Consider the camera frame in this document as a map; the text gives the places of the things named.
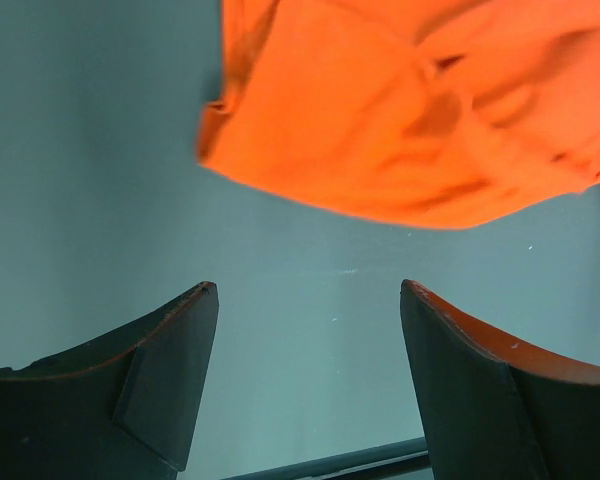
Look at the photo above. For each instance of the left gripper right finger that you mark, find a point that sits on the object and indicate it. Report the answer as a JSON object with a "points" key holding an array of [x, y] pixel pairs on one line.
{"points": [[494, 406]]}

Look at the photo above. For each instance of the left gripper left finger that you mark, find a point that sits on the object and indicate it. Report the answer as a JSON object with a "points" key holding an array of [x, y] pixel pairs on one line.
{"points": [[123, 405]]}

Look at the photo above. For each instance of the orange t-shirt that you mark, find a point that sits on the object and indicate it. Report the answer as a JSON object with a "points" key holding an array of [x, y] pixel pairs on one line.
{"points": [[432, 114]]}

